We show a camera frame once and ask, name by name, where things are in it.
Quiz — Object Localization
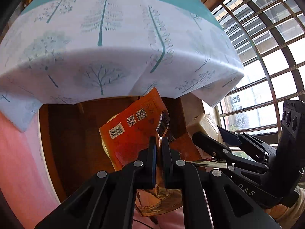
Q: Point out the tree print tablecloth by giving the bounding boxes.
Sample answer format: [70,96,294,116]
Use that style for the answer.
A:
[1,0,243,131]

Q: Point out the right pink trouser leg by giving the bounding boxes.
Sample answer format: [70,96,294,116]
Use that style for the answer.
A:
[132,207,185,229]

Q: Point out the pink bed sheet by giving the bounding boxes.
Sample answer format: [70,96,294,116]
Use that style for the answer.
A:
[1,115,66,228]

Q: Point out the cream paper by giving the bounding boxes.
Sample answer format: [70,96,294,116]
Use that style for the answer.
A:
[186,113,224,144]

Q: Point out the orange snack bag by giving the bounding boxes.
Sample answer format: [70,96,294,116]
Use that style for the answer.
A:
[99,88,210,217]

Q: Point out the cream rimmed blue trash bin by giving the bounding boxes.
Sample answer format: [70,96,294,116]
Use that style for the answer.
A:
[101,114,118,158]

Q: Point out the window metal grille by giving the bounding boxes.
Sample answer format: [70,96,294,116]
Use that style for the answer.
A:
[206,0,304,146]

